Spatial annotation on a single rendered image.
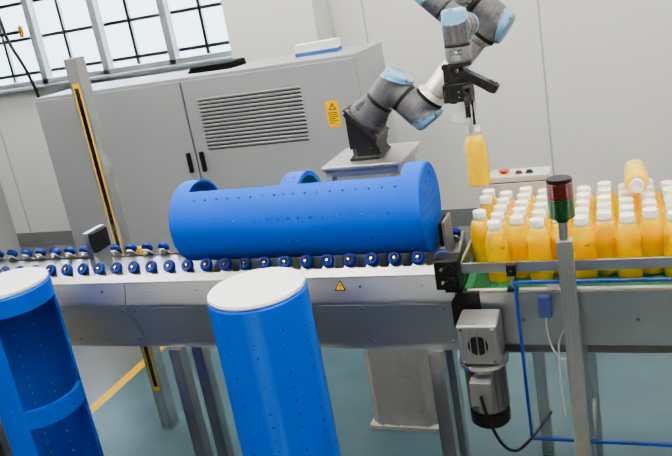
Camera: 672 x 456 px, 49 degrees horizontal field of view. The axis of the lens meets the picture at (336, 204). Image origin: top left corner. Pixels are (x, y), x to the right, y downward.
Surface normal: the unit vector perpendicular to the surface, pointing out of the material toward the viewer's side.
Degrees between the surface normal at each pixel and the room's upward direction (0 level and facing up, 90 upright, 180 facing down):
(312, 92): 90
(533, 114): 90
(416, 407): 90
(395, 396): 90
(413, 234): 107
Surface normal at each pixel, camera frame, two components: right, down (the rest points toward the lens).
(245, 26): -0.33, 0.32
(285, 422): 0.18, 0.25
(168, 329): -0.26, 0.61
